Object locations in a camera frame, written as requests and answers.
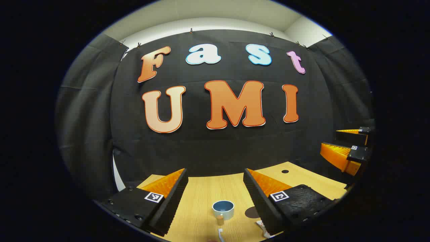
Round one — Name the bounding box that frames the wooden desktop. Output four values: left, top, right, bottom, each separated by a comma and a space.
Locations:
136, 161, 348, 242

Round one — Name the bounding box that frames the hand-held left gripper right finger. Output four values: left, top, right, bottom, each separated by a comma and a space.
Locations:
243, 168, 340, 236

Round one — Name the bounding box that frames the white toothpaste tube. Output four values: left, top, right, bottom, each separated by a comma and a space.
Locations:
256, 220, 271, 238

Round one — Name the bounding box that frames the black backdrop cloth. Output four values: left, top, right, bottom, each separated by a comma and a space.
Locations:
55, 30, 375, 199

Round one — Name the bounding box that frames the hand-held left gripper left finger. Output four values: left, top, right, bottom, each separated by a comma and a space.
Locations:
101, 168, 188, 237

